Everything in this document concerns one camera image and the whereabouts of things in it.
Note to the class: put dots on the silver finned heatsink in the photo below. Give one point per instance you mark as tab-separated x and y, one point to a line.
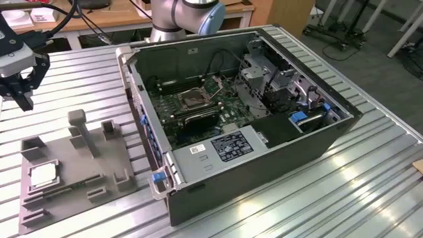
231	127

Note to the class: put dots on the wooden cabinet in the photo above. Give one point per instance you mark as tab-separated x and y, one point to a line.
291	15

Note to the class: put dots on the silver power supply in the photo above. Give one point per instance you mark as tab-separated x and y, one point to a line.
198	161

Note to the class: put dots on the white table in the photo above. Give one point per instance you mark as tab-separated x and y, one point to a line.
408	33

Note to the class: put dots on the CPU socket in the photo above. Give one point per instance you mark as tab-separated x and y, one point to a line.
193	100

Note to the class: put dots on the hard disk in blue carrier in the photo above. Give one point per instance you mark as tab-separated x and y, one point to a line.
298	117

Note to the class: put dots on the blue plastic clip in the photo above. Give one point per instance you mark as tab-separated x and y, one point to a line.
326	107

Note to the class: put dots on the small blue case tab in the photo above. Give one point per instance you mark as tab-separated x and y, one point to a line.
143	120

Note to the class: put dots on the green motherboard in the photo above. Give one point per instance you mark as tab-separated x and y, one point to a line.
165	106

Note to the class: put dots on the large blue case latch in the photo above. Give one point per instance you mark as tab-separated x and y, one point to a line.
158	177

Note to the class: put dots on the white cardboard box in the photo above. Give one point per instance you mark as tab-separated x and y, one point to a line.
45	16

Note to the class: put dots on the wooden desk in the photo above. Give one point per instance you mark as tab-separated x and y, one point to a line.
115	19

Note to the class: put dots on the open black PC case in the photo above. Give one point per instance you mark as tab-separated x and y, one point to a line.
247	186

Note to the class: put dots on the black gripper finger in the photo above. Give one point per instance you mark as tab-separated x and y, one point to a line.
42	72
7	86

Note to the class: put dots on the grey parts rack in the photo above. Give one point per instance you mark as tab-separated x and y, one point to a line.
66	161

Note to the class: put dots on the black RAM slot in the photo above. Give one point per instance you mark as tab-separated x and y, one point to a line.
198	113
181	86
181	80
198	109
181	83
181	89

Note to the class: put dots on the wooden block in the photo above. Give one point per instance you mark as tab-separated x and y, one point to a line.
420	168

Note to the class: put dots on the black rolling stand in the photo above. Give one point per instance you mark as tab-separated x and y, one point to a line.
357	17

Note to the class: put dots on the green RAM stick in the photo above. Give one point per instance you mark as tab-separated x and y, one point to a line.
77	184

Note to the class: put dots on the black plastic shroud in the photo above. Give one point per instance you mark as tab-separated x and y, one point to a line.
278	131

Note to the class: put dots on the silver CPU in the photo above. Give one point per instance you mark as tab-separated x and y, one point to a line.
43	174

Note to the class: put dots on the white round roll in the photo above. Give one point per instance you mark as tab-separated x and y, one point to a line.
15	18

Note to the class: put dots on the metal drive cage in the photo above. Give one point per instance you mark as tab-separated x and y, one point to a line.
254	79

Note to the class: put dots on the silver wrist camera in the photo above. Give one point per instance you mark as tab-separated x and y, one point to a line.
17	62

